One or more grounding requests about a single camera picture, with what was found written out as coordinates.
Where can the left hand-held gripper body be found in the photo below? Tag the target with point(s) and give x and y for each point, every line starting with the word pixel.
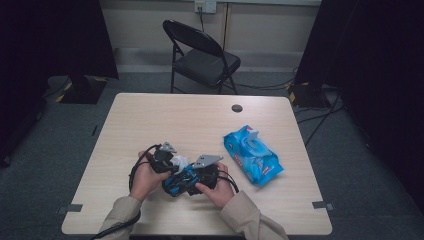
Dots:
pixel 163 160

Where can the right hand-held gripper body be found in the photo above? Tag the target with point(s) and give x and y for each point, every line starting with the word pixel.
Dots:
pixel 206 161

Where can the white wet wipe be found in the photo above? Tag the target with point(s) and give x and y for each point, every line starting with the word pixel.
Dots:
pixel 181 161

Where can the blue toy car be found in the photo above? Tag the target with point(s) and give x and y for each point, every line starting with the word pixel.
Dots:
pixel 178 183

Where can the blue wet wipes pack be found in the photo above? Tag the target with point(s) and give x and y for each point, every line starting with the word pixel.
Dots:
pixel 256 160

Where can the person's left hand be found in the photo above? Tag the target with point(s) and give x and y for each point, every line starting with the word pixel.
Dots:
pixel 145 181

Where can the person's right hand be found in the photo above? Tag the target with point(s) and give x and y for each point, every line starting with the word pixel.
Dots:
pixel 221 193

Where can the round dark table grommet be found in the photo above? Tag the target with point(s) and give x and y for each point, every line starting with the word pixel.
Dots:
pixel 237 108

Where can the black folding chair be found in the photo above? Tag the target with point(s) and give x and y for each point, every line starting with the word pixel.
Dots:
pixel 206 65

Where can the grey tape strip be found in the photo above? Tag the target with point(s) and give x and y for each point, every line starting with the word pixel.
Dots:
pixel 71 208
pixel 321 205

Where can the black stand base yellow tape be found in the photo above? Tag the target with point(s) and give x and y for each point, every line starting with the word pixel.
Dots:
pixel 83 91

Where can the black floor box yellow tape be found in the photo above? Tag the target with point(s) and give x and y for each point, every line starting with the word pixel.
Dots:
pixel 308 95

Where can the black curtain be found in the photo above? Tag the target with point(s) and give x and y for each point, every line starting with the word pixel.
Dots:
pixel 50 40
pixel 376 66

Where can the white wall socket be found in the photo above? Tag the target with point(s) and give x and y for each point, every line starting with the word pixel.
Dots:
pixel 205 5

